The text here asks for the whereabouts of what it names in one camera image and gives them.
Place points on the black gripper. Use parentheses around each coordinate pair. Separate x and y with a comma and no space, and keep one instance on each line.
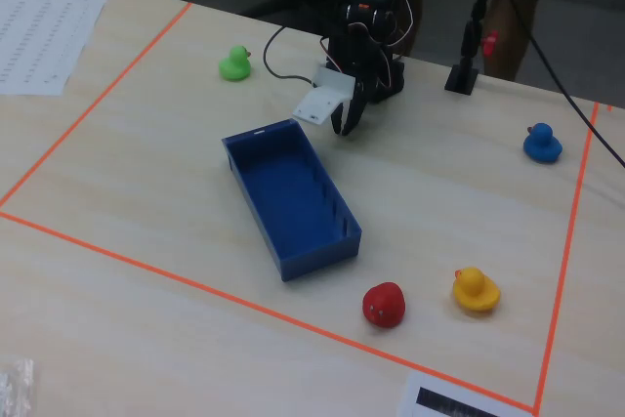
(359,93)

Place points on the blue rubber duck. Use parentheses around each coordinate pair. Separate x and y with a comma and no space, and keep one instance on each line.
(542,146)

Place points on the blue plastic box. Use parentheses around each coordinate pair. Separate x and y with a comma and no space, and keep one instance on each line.
(293,202)

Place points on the green rubber duck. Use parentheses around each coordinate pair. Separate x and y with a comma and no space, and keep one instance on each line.
(235,67)

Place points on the red rubber duck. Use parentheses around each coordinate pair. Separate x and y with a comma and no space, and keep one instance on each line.
(384,307)

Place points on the yellow rubber duck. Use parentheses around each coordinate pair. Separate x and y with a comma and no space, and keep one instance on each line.
(474,292)

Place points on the red clamp knob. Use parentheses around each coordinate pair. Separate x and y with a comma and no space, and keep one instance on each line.
(490,42)

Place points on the person in khaki shorts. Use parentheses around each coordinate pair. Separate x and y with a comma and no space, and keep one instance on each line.
(512,21)

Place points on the orange tape strip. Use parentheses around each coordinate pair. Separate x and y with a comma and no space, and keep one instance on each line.
(93,107)
(273,312)
(569,246)

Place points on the paper with black bar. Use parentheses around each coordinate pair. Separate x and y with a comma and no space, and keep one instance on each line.
(439,400)

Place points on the printed table paper sheet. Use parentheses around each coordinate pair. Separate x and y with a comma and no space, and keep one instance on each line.
(44,36)

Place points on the clear plastic bag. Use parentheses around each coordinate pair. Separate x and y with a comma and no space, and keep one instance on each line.
(14,387)

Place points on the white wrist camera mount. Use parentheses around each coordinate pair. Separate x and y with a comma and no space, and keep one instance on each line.
(323,95)

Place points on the black camera stand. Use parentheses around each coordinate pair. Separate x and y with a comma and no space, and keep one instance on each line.
(461,79)

